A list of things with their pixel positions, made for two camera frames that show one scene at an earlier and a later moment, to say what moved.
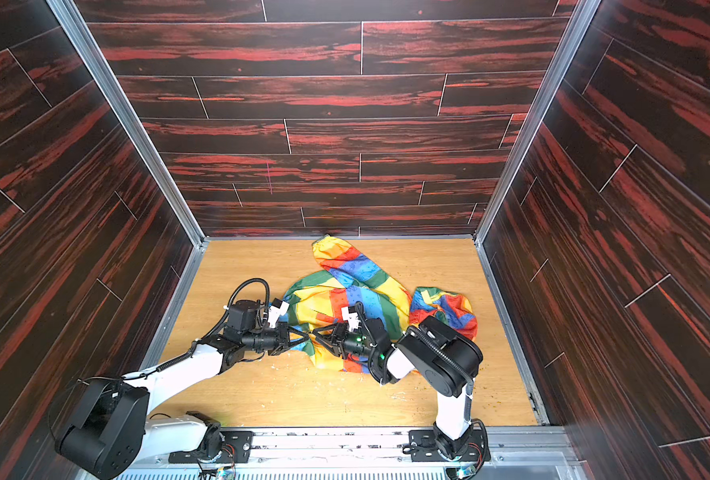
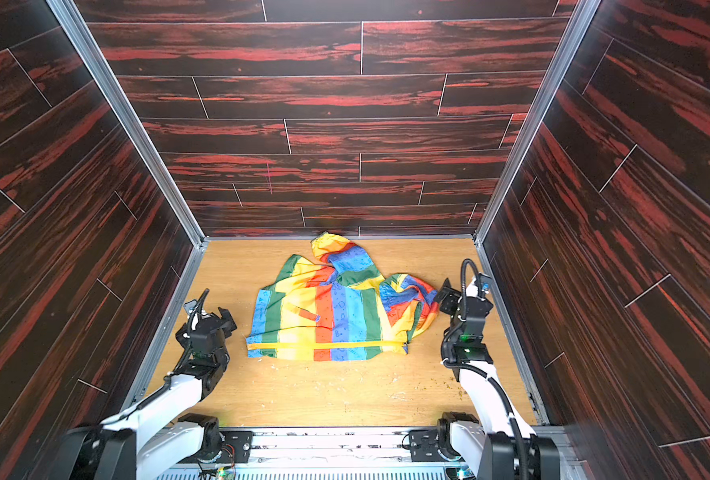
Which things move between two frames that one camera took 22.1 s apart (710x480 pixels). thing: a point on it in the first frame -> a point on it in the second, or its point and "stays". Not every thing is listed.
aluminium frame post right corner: (582, 16) stays
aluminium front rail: (368, 453) stays
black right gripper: (337, 339) -> (468, 305)
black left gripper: (282, 339) -> (208, 324)
